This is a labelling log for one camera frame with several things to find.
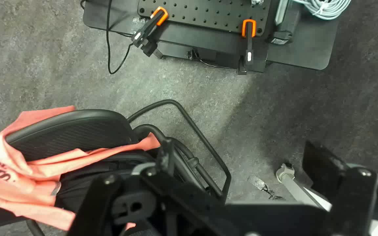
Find black mesh office chair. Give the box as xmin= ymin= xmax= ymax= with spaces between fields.
xmin=0 ymin=106 xmax=229 ymax=236

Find coiled light blue cable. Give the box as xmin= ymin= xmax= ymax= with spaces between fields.
xmin=291 ymin=0 xmax=353 ymax=21

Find orange black clamp right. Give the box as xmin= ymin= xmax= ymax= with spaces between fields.
xmin=238 ymin=18 xmax=257 ymax=74

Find salmon pink printed sweatshirt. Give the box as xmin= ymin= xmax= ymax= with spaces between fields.
xmin=0 ymin=106 xmax=160 ymax=230

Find orange black clamp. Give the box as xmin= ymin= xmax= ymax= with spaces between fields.
xmin=238 ymin=18 xmax=257 ymax=74
xmin=131 ymin=6 xmax=169 ymax=56

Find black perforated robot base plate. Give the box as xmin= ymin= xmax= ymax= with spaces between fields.
xmin=81 ymin=0 xmax=338 ymax=72

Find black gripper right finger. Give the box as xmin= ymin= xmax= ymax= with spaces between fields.
xmin=301 ymin=140 xmax=378 ymax=236

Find thin black floor cable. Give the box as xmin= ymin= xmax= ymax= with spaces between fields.
xmin=78 ymin=0 xmax=133 ymax=76

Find orange black clamp left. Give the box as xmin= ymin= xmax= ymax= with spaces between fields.
xmin=131 ymin=6 xmax=169 ymax=56

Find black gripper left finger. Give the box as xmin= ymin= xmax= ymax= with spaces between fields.
xmin=66 ymin=137 xmax=225 ymax=236

